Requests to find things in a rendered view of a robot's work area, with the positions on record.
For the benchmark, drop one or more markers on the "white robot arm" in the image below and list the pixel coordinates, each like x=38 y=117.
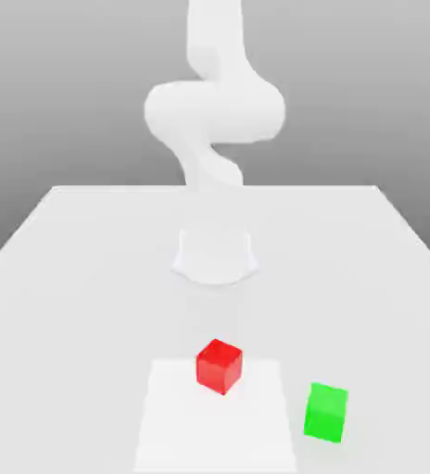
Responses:
x=215 y=111

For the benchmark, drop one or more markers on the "small red cube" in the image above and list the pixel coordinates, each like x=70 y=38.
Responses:
x=218 y=366

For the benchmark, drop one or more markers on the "small green cube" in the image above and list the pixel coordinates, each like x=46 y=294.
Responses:
x=325 y=413

